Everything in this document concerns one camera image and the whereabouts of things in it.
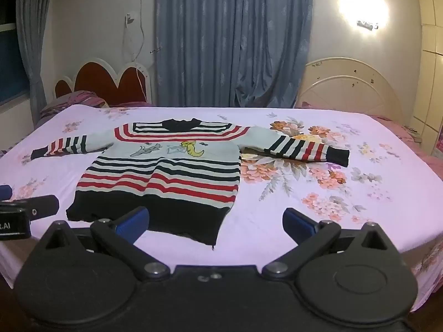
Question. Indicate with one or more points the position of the wall lamp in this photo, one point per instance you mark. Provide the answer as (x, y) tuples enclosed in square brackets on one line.
[(367, 24)]

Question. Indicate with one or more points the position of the cream wardrobe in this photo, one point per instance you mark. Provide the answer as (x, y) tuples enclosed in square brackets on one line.
[(431, 76)]

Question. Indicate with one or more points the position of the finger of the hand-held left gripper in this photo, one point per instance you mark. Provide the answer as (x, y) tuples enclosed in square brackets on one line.
[(43, 205), (5, 192)]

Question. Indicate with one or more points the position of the wide blue curtain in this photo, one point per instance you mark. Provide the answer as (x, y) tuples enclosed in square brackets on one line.
[(225, 41)]

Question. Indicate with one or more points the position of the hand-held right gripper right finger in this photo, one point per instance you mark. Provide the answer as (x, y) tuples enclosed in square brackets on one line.
[(297, 223)]

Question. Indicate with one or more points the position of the narrow blue curtain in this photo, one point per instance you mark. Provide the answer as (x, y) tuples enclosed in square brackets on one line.
[(34, 41)]

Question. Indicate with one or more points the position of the dark window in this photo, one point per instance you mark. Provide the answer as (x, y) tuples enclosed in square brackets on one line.
[(10, 58)]

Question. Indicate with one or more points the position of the white wall charger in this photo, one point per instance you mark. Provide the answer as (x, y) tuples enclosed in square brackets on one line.
[(130, 19)]

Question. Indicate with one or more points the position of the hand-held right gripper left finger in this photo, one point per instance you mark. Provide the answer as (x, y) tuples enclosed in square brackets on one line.
[(133, 222)]

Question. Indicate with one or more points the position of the red scalloped headboard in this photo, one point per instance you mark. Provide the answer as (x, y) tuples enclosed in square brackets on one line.
[(97, 76)]

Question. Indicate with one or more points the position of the cream arched headboard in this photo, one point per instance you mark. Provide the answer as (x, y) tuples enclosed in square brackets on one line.
[(346, 90)]

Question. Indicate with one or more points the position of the striped knit sweater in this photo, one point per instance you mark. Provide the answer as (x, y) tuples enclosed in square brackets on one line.
[(155, 179)]

